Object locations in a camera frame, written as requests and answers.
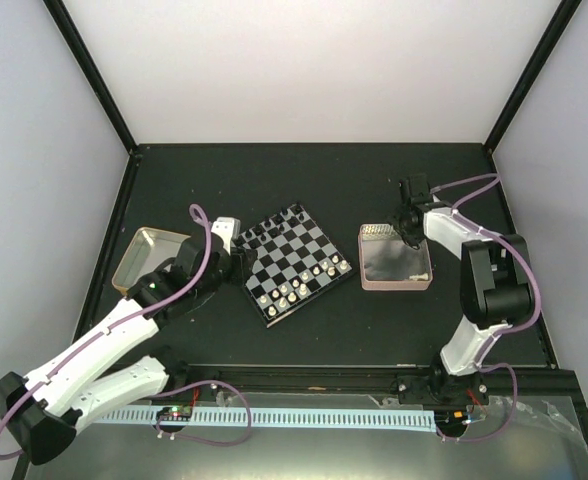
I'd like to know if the white bishop chess piece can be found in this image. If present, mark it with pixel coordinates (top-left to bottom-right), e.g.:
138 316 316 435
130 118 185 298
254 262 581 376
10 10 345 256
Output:
409 273 430 282

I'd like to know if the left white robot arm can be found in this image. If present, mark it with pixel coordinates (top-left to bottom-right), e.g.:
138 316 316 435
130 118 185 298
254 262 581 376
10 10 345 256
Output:
0 233 257 465

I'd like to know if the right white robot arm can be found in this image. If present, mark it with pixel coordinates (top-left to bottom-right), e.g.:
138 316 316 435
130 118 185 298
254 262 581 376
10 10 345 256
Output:
390 174 542 405

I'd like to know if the pink tin with pieces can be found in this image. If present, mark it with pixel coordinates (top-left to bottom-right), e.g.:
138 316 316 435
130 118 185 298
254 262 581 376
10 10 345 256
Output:
358 223 433 291

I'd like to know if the black and white chessboard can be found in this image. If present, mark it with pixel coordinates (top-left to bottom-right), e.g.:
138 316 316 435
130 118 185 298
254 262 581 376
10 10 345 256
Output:
234 202 355 328

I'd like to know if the gold metal tin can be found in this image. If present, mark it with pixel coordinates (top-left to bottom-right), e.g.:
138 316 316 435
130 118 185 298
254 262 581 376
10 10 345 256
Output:
112 227 188 295

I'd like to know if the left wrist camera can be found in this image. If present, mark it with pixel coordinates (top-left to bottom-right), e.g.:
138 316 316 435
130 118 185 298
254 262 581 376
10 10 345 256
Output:
211 217 241 252

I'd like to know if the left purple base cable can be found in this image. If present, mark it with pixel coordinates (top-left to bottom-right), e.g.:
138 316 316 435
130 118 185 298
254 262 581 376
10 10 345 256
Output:
153 379 253 445

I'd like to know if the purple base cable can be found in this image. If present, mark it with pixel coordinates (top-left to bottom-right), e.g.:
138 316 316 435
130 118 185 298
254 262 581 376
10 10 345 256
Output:
433 362 519 445
153 379 253 445

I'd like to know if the black mounting rail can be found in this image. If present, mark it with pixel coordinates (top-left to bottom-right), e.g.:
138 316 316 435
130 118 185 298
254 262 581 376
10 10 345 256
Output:
171 363 490 406

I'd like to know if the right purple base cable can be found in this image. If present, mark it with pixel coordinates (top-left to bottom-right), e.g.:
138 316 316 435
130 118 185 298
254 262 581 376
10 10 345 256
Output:
433 362 519 445

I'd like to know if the white slotted cable duct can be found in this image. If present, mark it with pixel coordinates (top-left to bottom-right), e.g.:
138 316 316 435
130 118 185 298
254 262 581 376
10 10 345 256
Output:
97 405 436 433

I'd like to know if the right black frame post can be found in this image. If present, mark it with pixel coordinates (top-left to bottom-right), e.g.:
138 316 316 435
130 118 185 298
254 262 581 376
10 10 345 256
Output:
483 0 582 154

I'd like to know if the black frame post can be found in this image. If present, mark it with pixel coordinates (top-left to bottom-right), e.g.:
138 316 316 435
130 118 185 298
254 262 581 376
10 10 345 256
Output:
483 0 582 154
43 0 138 154

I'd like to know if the left black frame post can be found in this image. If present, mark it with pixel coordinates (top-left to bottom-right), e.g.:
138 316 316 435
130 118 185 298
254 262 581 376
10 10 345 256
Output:
43 0 138 154

